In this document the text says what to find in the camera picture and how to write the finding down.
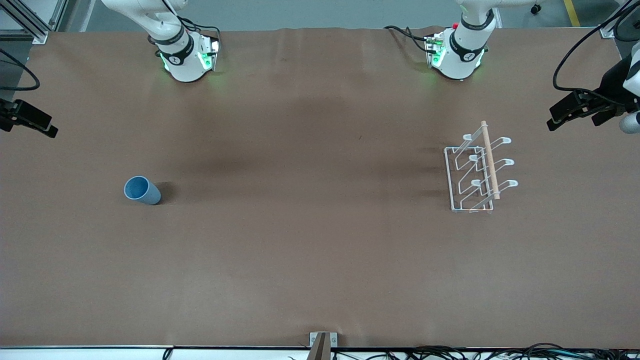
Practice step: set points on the grey metal bracket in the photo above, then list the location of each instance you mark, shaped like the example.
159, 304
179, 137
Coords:
334, 340

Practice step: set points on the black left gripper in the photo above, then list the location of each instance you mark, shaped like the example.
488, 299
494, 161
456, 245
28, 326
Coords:
610, 83

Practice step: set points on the aluminium frame profile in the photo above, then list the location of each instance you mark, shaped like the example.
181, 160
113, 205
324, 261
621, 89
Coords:
30, 25
607, 32

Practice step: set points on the brown table cover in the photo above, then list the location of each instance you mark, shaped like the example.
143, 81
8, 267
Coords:
320, 250

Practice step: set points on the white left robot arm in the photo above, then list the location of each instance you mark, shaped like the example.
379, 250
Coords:
462, 55

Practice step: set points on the blue plastic cup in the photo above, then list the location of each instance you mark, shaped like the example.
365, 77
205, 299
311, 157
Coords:
147, 194

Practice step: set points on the black caster wheel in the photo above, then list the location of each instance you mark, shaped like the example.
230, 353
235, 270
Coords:
536, 8

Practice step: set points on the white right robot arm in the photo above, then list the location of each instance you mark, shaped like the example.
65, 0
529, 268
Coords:
185, 65

